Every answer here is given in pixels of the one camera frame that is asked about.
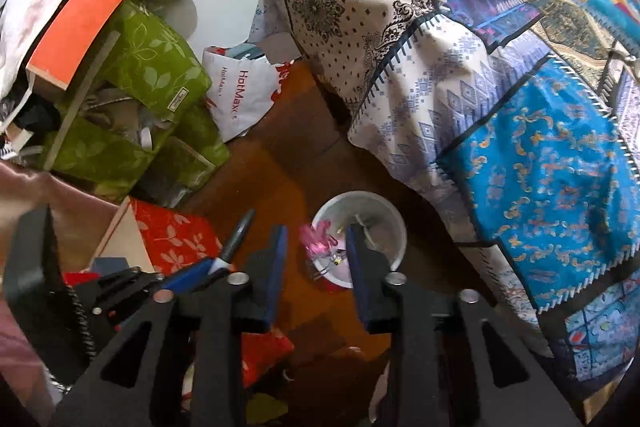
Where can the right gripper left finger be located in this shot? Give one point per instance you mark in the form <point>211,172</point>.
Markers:
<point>266,268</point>

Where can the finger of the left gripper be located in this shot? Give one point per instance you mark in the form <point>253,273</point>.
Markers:
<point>126,283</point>
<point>188,278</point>

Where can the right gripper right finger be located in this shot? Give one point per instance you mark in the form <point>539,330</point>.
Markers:
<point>368,269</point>

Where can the white trash bucket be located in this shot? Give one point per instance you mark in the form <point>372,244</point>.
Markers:
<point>359,216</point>

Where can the red floral box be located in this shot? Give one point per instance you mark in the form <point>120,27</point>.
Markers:
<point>156,239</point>

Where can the green floral bag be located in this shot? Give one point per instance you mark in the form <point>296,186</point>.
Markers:
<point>135,118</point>

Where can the white HotMax plastic bag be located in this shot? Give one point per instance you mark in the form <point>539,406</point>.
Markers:
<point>245,85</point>

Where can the patchwork patterned bedspread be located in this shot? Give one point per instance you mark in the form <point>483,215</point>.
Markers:
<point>518,121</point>

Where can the orange box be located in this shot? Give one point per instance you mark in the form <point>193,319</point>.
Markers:
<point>62,47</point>

